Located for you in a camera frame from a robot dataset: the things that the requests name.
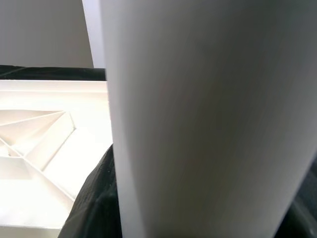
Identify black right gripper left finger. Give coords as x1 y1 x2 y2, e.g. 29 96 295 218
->
57 143 124 238

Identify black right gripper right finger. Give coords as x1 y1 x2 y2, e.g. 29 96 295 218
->
279 151 317 238

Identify white plastic children table top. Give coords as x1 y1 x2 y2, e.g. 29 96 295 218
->
0 79 116 238

